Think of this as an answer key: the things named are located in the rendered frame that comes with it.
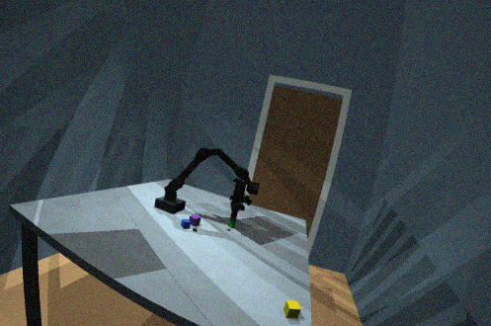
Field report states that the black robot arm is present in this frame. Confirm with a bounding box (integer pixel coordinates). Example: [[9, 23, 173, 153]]
[[163, 148, 260, 206]]

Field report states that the blue cube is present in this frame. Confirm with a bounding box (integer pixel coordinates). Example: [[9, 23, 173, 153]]
[[181, 219, 191, 228]]

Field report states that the small yellow cube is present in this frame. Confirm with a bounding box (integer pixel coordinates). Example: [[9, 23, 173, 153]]
[[284, 300, 300, 318]]

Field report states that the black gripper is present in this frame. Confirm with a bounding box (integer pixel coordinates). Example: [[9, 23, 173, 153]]
[[229, 190, 245, 217]]

